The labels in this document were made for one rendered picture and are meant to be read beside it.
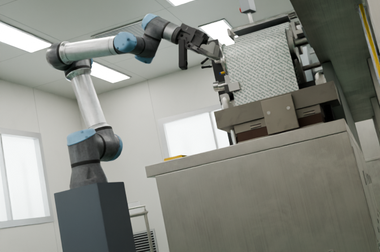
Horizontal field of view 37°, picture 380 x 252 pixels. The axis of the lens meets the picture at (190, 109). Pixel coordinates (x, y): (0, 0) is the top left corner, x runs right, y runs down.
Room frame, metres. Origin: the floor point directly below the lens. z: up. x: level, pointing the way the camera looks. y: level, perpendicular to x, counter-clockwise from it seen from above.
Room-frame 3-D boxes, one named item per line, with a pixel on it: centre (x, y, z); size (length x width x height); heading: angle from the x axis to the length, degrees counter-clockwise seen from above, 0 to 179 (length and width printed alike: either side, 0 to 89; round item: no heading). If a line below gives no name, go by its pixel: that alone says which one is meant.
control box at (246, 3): (2.61, -0.37, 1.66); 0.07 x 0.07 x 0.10; 58
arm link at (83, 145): (2.22, 0.45, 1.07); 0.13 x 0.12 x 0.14; 152
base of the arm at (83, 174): (2.22, 0.45, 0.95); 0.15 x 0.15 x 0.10
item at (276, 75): (2.00, -0.28, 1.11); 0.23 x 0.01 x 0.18; 74
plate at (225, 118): (1.87, -0.29, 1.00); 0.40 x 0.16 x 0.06; 74
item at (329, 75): (3.02, -0.82, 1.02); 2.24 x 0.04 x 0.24; 164
